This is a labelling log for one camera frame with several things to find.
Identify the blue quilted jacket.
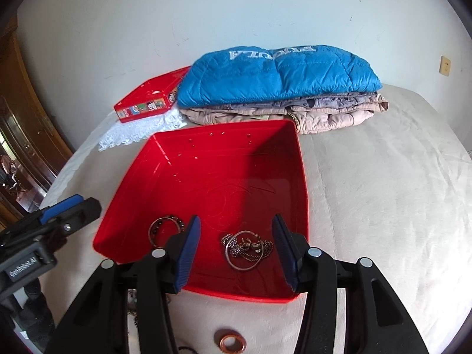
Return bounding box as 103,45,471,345
177,44,383,109

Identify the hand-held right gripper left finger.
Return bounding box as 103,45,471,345
44,215,202,354

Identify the red plastic tray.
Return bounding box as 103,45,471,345
92,119,310,305

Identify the beige padded jacket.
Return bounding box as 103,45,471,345
179,94,389,135

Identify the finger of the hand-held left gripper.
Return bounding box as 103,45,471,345
40,194,84,225
55,198,102,235

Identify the silver chain jewelry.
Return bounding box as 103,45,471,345
220,233,276,267

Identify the red printed box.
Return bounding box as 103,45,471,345
114,65,194,124

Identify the wooden cabinet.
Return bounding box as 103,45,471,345
0,18,74,229

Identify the white lace cloth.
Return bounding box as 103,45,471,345
98,109,187,153

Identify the copper ring bangle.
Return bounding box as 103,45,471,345
214,327,247,354

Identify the brown beaded bracelet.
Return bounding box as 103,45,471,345
148,216,184,246

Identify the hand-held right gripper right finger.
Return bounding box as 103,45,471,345
272,214,430,354

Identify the grey folded garment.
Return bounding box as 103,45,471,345
217,93,380,114

